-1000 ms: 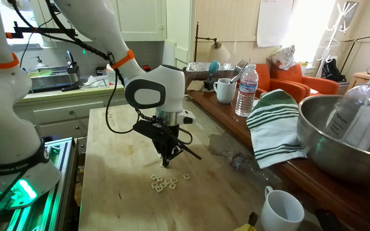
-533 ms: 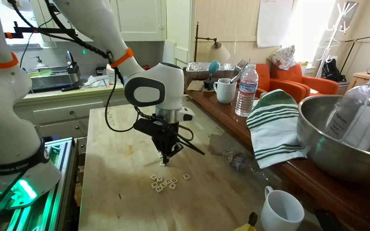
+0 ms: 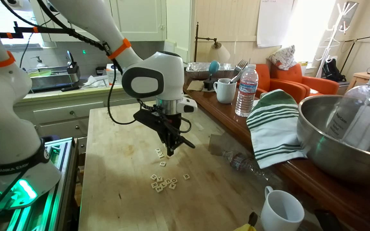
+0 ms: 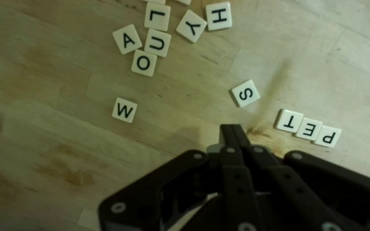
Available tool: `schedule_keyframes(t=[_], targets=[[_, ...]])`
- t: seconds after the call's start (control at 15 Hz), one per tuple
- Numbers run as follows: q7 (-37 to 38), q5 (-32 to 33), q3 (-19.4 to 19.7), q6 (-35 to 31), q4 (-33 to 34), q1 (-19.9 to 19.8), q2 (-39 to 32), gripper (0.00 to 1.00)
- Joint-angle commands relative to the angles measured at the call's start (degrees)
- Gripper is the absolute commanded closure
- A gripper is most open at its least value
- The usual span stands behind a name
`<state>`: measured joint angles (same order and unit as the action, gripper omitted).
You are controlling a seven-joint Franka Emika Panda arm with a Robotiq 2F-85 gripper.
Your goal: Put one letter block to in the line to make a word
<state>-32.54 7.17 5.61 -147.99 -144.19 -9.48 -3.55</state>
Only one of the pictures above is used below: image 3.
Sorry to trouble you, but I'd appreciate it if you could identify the patterned white pillow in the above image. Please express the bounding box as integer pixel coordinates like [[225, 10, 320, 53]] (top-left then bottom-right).
[[267, 44, 298, 72]]

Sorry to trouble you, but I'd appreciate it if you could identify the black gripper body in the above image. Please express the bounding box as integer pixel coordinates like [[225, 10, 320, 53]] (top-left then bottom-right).
[[157, 112, 182, 146]]

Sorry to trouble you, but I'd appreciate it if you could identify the white coat rack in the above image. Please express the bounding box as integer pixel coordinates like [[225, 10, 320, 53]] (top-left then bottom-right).
[[312, 0, 362, 78]]

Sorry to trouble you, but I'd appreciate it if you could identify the white canister blue label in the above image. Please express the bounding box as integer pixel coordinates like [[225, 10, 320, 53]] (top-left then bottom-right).
[[105, 63, 117, 85]]

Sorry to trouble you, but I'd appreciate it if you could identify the black kitchen faucet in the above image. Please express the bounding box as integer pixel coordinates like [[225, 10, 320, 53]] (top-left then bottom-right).
[[62, 50, 81, 93]]

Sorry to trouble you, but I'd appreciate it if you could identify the white ceramic mug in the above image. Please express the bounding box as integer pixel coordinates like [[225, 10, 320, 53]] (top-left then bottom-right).
[[259, 185, 306, 231], [212, 77, 239, 105]]

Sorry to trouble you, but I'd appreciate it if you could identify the brown paper sheet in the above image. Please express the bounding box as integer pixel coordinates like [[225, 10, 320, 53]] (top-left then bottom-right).
[[186, 80, 205, 93]]

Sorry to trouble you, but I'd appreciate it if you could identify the round wooden side table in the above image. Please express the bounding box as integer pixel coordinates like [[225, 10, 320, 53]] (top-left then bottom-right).
[[348, 69, 370, 90]]

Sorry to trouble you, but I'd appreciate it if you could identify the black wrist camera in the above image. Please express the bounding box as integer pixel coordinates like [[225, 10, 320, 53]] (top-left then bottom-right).
[[132, 107, 161, 130]]

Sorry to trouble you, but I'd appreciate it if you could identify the clear plastic water bottle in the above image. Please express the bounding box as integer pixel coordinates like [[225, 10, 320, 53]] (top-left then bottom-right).
[[234, 63, 259, 118]]

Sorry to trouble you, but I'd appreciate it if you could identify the clear plastic container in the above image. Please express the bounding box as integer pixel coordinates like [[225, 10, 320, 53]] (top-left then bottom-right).
[[185, 61, 239, 75]]

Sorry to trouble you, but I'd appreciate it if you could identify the crumpled white cloth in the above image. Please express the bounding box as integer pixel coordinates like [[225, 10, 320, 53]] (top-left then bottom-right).
[[83, 75, 109, 89]]

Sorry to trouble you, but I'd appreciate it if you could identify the metal spoon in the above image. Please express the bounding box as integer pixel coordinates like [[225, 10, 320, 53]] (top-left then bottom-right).
[[229, 71, 243, 85]]

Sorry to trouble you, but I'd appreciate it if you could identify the orange armchair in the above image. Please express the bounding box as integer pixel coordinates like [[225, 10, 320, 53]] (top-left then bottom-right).
[[253, 63, 342, 104]]

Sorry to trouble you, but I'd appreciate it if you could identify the teal measuring scoop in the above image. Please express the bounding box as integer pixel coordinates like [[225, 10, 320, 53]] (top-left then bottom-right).
[[208, 61, 221, 78]]

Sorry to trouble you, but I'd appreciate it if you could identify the floor lamp white shade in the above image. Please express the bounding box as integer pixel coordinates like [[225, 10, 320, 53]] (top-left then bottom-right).
[[193, 22, 232, 66]]

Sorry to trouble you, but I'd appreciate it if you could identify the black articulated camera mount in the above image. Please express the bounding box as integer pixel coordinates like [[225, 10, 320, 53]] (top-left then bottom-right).
[[0, 21, 73, 40]]

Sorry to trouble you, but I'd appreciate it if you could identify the black bag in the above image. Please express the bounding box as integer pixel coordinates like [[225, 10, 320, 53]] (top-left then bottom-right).
[[321, 57, 347, 84]]

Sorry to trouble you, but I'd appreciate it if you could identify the stainless steel mixing bowl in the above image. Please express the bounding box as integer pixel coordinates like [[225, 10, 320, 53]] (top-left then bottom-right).
[[297, 94, 370, 188]]

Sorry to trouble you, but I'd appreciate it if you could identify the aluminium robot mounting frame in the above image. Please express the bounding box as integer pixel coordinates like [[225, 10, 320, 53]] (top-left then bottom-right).
[[0, 135, 80, 231]]

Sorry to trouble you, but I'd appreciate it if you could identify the dark brown wooden table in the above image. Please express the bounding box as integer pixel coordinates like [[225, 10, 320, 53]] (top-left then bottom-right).
[[184, 68, 370, 231]]

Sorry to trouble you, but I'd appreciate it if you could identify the black block base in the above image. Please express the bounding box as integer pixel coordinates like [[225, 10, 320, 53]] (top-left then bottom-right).
[[203, 76, 217, 93]]

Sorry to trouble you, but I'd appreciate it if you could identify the small soap dispenser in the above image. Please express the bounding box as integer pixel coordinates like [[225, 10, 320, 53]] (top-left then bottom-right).
[[35, 55, 46, 73]]

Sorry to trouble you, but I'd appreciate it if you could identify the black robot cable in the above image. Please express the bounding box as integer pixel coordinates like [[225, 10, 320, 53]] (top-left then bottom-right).
[[0, 0, 196, 150]]

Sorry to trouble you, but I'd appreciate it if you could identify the clear pump dispenser bottle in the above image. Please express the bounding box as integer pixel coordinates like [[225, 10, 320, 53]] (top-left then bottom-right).
[[324, 55, 370, 152]]

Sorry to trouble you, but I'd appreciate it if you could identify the green striped white towel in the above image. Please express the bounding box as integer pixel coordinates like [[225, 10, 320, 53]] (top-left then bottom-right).
[[245, 89, 310, 170]]

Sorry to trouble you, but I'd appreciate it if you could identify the white wall cabinet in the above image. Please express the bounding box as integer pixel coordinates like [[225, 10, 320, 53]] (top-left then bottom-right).
[[107, 0, 168, 44]]

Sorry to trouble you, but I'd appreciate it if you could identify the grey metal sink basin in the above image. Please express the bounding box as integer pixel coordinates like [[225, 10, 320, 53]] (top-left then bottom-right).
[[29, 68, 73, 94]]

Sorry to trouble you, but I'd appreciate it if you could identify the crushed clear plastic bottle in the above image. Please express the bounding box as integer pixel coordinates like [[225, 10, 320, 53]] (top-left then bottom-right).
[[221, 149, 276, 181]]

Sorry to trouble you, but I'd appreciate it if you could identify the white wall poster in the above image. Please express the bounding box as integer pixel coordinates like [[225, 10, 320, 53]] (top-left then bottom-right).
[[256, 0, 295, 49]]

